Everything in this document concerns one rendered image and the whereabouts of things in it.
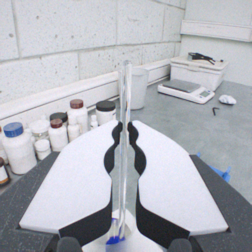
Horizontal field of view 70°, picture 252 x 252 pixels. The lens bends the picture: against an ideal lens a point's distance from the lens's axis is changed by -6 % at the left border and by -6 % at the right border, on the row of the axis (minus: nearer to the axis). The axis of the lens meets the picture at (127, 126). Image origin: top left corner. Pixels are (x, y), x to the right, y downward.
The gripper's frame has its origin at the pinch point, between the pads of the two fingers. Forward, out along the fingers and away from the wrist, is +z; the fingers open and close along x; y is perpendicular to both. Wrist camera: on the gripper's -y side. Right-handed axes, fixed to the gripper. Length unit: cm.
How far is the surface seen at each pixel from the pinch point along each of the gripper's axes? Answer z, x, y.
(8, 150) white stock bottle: 21.7, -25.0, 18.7
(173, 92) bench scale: 80, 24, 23
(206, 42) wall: 132, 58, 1
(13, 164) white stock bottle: 21.7, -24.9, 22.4
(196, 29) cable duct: 132, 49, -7
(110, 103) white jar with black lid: 50, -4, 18
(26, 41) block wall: 46, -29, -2
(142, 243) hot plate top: 1.8, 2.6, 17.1
